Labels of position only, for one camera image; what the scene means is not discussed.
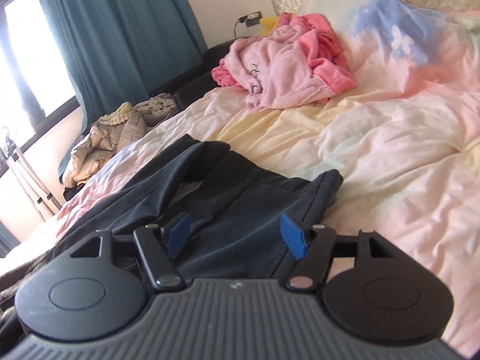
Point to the pink fleece robe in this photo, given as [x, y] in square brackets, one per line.
[277, 67]

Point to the dark framed window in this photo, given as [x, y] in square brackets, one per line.
[22, 63]

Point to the beige quilted jacket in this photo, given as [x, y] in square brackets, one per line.
[101, 146]

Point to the cream knitted cloth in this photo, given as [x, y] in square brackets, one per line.
[118, 114]

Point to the patterned beige cloth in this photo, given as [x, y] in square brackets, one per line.
[155, 107]

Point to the pastel bed duvet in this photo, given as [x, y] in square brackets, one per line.
[393, 157]

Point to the dark denim pants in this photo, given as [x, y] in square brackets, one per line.
[232, 202]

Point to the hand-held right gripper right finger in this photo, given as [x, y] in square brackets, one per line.
[294, 238]

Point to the yellow plush item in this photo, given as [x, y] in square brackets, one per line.
[268, 24]

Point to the pastel butterfly pillow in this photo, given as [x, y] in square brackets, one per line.
[375, 18]

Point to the blue curtain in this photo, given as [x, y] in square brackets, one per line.
[112, 26]

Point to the black sofa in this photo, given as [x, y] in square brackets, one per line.
[195, 82]

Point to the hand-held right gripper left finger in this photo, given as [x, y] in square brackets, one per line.
[178, 234]

